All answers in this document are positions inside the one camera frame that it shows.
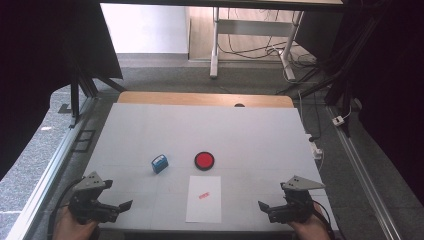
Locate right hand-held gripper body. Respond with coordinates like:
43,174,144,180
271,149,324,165
280,175,326,224

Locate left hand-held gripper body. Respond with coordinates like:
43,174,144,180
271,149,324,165
68,171,114,225

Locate blue stamp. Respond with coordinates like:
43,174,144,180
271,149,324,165
151,153,170,175

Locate red ink pad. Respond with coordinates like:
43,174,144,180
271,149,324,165
194,151,216,172

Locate person's right hand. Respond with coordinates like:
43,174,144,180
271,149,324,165
288,203,332,240

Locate person's left hand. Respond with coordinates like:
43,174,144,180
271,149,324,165
52,206,100,240

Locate white power strip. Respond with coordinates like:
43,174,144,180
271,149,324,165
304,133,324,162

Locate white paper sheet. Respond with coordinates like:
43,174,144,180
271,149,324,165
185,175,222,224

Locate black metal stand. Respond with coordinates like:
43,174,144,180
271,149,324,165
63,49,128,129

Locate black curtain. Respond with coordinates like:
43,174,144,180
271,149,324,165
0,0,124,181
294,0,424,201

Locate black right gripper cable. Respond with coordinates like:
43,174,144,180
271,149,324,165
311,199,336,240

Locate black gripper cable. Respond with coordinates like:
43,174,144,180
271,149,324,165
47,178,84,240
311,199,336,240

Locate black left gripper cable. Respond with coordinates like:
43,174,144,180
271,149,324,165
47,178,84,240

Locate aluminium rail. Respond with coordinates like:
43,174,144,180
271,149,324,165
324,104,403,240
4,96,98,240

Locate black floor cables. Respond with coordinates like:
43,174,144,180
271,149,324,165
218,8,318,68

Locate white metal desk frame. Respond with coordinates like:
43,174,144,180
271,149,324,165
209,7,305,81

